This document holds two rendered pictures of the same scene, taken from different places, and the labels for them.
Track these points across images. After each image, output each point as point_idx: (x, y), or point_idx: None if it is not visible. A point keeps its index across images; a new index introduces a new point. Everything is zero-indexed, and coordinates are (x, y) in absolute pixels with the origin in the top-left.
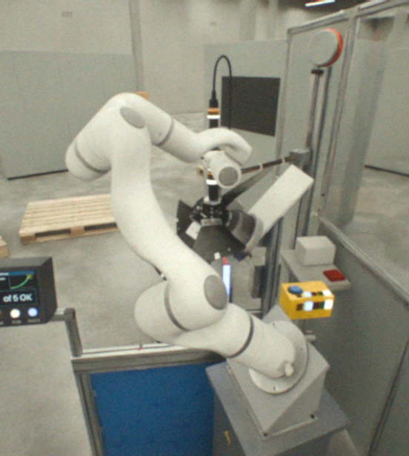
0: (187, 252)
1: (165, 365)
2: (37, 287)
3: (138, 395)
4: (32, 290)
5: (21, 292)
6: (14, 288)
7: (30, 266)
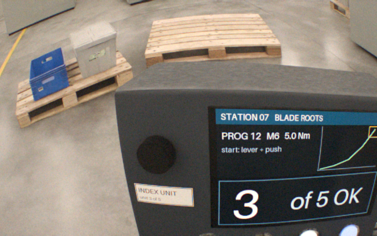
0: None
1: None
2: None
3: None
4: (368, 176)
5: (341, 183)
6: (328, 169)
7: None
